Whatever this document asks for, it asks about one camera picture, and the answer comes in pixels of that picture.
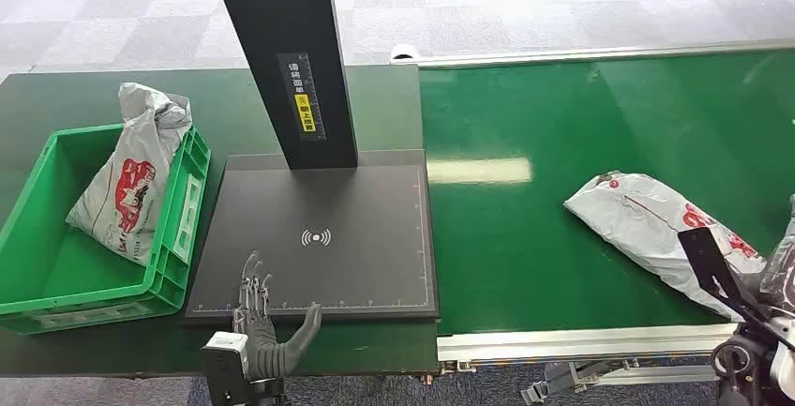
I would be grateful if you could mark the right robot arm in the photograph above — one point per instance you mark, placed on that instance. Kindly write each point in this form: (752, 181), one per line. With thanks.
(745, 360)

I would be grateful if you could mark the green plastic crate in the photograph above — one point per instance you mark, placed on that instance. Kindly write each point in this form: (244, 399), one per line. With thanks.
(49, 279)

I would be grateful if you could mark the green conveyor belt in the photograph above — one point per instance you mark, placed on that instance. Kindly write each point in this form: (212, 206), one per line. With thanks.
(528, 254)

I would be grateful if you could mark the grey mailer bag red logo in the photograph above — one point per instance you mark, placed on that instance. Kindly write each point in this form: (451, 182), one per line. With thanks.
(633, 217)

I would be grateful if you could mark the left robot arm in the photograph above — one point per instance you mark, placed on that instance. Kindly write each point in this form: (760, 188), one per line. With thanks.
(267, 394)

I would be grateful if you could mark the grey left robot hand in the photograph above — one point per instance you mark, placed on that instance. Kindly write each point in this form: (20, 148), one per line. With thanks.
(264, 353)

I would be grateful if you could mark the aluminium conveyor frame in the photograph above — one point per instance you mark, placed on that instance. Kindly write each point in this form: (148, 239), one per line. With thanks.
(559, 342)

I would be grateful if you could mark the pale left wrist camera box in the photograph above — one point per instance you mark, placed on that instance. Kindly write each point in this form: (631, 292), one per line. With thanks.
(226, 347)

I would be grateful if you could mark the black inbound scanner machine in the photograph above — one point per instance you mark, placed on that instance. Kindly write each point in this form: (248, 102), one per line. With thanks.
(348, 204)

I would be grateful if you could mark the grey mailer bag red train print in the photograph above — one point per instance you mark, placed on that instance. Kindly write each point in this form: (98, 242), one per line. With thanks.
(124, 204)

